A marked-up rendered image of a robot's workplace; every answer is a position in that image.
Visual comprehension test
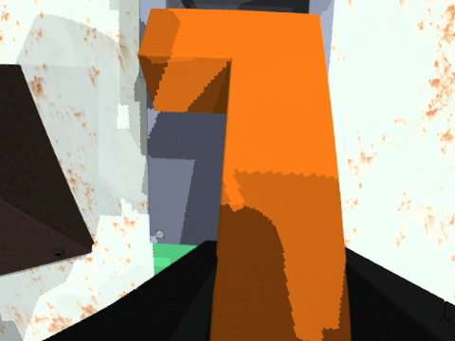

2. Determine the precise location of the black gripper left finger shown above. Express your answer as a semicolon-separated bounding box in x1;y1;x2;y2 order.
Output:
42;242;217;341

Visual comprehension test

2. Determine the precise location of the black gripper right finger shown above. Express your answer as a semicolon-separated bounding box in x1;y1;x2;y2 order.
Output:
345;247;455;341

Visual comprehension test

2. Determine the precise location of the orange l-shaped part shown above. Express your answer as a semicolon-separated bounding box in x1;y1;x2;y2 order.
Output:
137;8;352;341

